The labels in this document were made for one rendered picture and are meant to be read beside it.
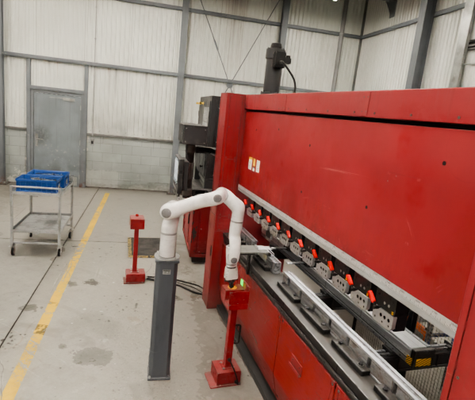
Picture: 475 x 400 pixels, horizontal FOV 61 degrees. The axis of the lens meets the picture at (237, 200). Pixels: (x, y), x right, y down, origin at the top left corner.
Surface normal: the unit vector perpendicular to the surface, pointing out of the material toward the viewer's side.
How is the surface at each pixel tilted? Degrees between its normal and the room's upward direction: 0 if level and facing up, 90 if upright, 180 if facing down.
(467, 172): 90
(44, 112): 90
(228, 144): 90
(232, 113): 90
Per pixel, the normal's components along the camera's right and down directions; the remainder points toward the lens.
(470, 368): -0.95, -0.04
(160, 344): 0.20, 0.22
